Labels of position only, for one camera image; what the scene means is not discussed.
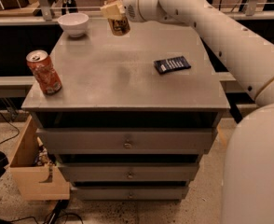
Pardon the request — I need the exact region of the middle grey drawer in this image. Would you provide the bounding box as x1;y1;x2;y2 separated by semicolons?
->
59;163;199;182

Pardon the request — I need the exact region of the grey metal railing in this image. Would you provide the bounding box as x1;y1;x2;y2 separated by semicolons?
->
0;0;274;27

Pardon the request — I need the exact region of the orange soda can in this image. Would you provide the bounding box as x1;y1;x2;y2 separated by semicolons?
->
103;0;130;36

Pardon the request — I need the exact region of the grey drawer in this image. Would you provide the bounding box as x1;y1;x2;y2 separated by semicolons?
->
71;186;188;201
59;163;199;182
36;128;217;154

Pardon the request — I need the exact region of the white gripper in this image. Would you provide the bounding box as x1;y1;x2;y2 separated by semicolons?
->
101;0;144;22

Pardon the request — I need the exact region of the top grey drawer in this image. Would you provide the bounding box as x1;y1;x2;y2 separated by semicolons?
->
36;128;217;154

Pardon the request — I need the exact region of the black floor cable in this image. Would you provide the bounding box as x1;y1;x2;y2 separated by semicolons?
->
0;109;21;151

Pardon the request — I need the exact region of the dark blue snack packet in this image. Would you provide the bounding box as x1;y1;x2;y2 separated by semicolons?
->
154;56;191;75

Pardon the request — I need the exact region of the red coke can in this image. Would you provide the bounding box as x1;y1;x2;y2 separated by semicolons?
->
26;49;62;95

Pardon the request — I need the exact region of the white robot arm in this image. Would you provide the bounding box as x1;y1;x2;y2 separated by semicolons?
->
101;0;274;224

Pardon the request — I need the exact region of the bottom grey drawer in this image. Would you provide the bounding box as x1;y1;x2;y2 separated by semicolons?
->
71;186;188;201

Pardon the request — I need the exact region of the white ceramic bowl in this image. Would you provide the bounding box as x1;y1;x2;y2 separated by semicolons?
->
58;13;89;37

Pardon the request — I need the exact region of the grey drawer cabinet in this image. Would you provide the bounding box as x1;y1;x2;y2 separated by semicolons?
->
22;19;229;188

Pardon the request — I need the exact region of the wooden crate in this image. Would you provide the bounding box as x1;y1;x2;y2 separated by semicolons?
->
9;117;70;201

